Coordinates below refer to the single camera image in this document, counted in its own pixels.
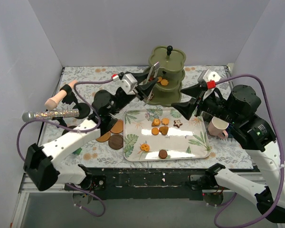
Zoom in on floral tablecloth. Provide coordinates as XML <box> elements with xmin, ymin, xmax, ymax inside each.
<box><xmin>36</xmin><ymin>65</ymin><xmax>252</xmax><ymax>170</ymax></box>

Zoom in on black round stand base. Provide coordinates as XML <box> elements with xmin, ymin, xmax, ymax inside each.
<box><xmin>74</xmin><ymin>103</ymin><xmax>91</xmax><ymax>119</ymax></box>

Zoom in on purple cable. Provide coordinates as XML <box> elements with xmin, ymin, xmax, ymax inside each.
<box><xmin>214</xmin><ymin>74</ymin><xmax>285</xmax><ymax>228</ymax></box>
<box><xmin>16</xmin><ymin>79</ymin><xmax>119</xmax><ymax>217</ymax></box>

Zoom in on pink mug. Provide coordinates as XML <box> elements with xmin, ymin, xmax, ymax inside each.
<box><xmin>208</xmin><ymin>117</ymin><xmax>229</xmax><ymax>139</ymax></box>

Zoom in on dark chocolate round cookie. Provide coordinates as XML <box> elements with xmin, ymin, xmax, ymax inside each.
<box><xmin>158</xmin><ymin>150</ymin><xmax>168</xmax><ymax>159</ymax></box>

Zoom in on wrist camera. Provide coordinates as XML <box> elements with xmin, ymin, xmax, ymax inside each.
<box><xmin>198</xmin><ymin>69</ymin><xmax>221</xmax><ymax>90</ymax></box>
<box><xmin>120</xmin><ymin>74</ymin><xmax>138</xmax><ymax>95</ymax></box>

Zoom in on leaf-patterned white tray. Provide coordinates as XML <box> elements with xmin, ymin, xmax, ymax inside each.
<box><xmin>123</xmin><ymin>107</ymin><xmax>211</xmax><ymax>162</ymax></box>

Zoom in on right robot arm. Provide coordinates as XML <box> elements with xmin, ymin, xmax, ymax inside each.
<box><xmin>172</xmin><ymin>83</ymin><xmax>281</xmax><ymax>214</ymax></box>

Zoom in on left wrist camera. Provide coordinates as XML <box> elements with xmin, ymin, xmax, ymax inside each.
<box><xmin>120</xmin><ymin>74</ymin><xmax>138</xmax><ymax>95</ymax></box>

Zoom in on white-iced star cookie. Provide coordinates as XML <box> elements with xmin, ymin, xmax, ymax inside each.
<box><xmin>173</xmin><ymin>120</ymin><xmax>183</xmax><ymax>128</ymax></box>

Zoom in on light wooden coaster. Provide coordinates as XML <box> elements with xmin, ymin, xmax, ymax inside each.
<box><xmin>110</xmin><ymin>119</ymin><xmax>124</xmax><ymax>134</ymax></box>
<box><xmin>96</xmin><ymin>131</ymin><xmax>111</xmax><ymax>143</ymax></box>

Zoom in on brown heart cookie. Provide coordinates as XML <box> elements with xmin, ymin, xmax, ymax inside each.
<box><xmin>159</xmin><ymin>126</ymin><xmax>169</xmax><ymax>135</ymax></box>

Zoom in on metal serving tongs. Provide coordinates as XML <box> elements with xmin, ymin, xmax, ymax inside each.
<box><xmin>143</xmin><ymin>62</ymin><xmax>160</xmax><ymax>105</ymax></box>

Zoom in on light wooden coaster upper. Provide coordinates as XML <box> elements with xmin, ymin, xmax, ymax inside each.
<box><xmin>110</xmin><ymin>119</ymin><xmax>124</xmax><ymax>134</ymax></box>

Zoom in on silver glitter microphone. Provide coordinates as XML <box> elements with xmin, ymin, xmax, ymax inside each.
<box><xmin>22</xmin><ymin>109</ymin><xmax>79</xmax><ymax>123</ymax></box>

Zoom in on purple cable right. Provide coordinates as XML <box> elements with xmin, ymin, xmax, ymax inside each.
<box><xmin>214</xmin><ymin>74</ymin><xmax>285</xmax><ymax>228</ymax></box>

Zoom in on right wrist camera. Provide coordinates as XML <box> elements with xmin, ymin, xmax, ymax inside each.
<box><xmin>198</xmin><ymin>69</ymin><xmax>221</xmax><ymax>90</ymax></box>

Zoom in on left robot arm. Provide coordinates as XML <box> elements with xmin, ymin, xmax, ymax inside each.
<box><xmin>23</xmin><ymin>72</ymin><xmax>158</xmax><ymax>191</ymax></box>

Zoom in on green toy block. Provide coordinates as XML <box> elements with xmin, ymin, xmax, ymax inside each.
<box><xmin>73</xmin><ymin>148</ymin><xmax>82</xmax><ymax>155</ymax></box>

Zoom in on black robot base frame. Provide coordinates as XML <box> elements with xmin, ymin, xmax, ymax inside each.
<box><xmin>64</xmin><ymin>166</ymin><xmax>235</xmax><ymax>200</ymax></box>

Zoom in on dark wooden coaster lower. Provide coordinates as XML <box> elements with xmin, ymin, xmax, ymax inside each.
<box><xmin>108</xmin><ymin>134</ymin><xmax>124</xmax><ymax>150</ymax></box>

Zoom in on orange flower cookie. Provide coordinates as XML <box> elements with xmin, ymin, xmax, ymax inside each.
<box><xmin>161</xmin><ymin>118</ymin><xmax>170</xmax><ymax>125</ymax></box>

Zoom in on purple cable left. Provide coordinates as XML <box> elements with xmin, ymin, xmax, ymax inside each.
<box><xmin>16</xmin><ymin>79</ymin><xmax>119</xmax><ymax>217</ymax></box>

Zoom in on green three-tier cake stand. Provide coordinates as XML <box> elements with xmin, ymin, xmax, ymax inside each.
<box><xmin>144</xmin><ymin>46</ymin><xmax>186</xmax><ymax>107</ymax></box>

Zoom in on light wooden coaster lower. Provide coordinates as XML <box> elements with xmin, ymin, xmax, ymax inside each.
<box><xmin>96</xmin><ymin>131</ymin><xmax>111</xmax><ymax>143</ymax></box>

